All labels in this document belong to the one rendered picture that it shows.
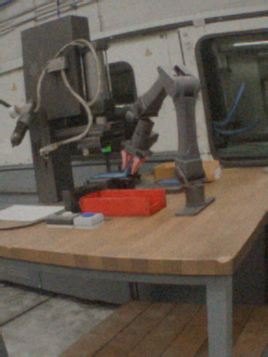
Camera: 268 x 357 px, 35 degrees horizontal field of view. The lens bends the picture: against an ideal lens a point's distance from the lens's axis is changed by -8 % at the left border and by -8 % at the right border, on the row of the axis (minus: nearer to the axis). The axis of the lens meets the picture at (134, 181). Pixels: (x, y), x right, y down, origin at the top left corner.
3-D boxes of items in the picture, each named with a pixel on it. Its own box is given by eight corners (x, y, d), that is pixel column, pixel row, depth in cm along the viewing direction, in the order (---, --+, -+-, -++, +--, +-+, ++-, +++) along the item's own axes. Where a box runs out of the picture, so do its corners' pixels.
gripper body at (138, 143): (127, 144, 169) (134, 125, 167) (152, 156, 166) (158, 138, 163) (119, 146, 164) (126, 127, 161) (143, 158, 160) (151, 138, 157)
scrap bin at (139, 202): (151, 217, 139) (148, 197, 138) (82, 216, 151) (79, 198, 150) (167, 206, 149) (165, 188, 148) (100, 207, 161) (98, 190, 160)
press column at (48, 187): (58, 203, 178) (38, 23, 166) (36, 203, 184) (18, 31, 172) (78, 194, 191) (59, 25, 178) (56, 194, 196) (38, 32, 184)
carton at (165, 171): (211, 184, 179) (209, 165, 178) (154, 186, 191) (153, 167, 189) (221, 178, 190) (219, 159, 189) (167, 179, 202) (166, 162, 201)
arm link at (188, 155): (175, 178, 144) (167, 76, 135) (193, 175, 147) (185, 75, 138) (186, 183, 138) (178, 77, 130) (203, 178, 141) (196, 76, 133)
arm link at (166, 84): (129, 104, 159) (163, 58, 132) (152, 101, 163) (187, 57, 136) (140, 134, 156) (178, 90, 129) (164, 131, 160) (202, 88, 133)
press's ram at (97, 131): (103, 154, 160) (94, 73, 155) (47, 160, 172) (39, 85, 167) (128, 147, 176) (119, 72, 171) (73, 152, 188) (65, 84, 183)
